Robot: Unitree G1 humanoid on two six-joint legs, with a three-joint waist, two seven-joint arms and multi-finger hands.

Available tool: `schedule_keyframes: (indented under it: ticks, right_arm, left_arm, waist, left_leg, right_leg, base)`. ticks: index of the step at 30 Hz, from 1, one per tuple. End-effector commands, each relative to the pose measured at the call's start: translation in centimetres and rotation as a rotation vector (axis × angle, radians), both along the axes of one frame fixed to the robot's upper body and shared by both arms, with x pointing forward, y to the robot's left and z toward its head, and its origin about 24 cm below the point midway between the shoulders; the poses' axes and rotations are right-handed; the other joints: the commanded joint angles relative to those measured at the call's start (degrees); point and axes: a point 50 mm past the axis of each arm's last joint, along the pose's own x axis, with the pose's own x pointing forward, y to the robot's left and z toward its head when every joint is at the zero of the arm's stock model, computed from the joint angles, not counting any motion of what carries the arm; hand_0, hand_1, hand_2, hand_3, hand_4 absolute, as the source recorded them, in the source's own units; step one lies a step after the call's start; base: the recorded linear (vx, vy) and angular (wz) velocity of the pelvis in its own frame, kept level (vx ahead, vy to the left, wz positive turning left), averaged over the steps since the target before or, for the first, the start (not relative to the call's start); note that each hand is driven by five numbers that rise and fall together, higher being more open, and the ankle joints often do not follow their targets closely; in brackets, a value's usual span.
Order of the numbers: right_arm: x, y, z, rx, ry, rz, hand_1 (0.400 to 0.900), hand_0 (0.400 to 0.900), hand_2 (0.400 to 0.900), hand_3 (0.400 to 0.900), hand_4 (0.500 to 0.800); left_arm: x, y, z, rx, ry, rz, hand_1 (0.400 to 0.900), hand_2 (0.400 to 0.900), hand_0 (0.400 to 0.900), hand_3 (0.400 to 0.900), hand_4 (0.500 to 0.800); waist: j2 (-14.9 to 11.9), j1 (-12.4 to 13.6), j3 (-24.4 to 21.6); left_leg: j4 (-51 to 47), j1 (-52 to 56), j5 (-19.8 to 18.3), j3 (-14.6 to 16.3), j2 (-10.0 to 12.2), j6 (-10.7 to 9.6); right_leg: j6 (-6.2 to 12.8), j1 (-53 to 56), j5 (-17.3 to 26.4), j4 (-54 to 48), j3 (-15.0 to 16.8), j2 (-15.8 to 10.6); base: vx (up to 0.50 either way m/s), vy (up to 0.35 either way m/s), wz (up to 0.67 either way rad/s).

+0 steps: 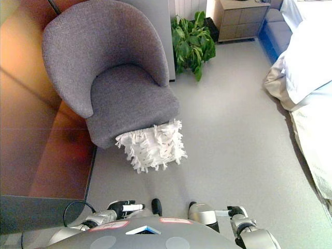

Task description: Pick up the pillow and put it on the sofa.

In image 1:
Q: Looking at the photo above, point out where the white radiator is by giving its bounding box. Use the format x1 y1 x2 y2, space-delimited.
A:
168 0 208 22

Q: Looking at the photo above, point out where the light wooden nightstand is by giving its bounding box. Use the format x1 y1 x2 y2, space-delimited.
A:
212 0 271 43

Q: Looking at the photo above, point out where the white bed duvet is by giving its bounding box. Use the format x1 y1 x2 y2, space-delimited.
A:
279 0 332 105

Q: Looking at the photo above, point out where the grey fabric tub armchair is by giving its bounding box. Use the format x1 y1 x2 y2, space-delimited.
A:
41 0 181 150

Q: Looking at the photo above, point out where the left robot leg black foot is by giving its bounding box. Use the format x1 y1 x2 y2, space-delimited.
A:
123 198 163 219

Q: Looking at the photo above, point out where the blue bench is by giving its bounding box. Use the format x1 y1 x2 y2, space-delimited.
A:
257 8 294 65

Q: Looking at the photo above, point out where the white fringed throw pillow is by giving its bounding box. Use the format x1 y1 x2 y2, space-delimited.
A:
115 118 188 175

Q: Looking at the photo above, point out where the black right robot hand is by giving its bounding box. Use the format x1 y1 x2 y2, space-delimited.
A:
214 205 247 222

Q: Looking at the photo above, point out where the glossy brown wooden cabinet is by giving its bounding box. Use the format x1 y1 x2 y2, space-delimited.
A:
0 0 98 200

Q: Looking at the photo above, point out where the green leafy potted plant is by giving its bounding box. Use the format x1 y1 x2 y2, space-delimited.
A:
171 10 217 82

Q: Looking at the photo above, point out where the black waste bin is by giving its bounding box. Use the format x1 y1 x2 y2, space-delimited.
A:
204 17 221 44

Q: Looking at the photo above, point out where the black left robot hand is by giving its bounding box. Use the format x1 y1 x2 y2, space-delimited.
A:
106 200 145 217

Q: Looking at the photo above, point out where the grey robot torso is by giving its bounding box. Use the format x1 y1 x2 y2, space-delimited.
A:
49 216 237 249

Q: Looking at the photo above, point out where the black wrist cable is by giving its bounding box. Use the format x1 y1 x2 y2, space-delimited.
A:
63 201 96 229

